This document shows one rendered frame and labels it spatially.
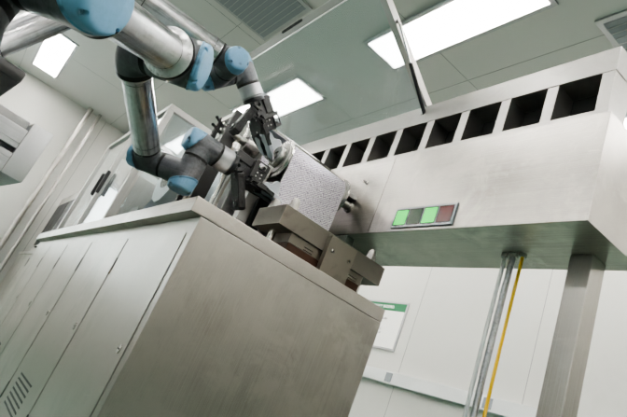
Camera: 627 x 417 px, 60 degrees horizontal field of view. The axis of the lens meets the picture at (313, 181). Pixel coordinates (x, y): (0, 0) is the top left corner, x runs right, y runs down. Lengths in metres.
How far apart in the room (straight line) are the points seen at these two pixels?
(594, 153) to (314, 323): 0.81
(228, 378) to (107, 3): 0.87
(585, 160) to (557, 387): 0.52
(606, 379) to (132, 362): 3.10
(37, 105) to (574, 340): 6.64
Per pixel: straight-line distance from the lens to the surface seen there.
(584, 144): 1.46
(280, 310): 1.43
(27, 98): 7.32
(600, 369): 3.92
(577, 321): 1.43
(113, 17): 0.95
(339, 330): 1.54
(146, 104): 1.47
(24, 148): 0.94
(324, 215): 1.82
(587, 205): 1.35
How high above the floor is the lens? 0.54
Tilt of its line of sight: 22 degrees up
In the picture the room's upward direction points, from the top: 24 degrees clockwise
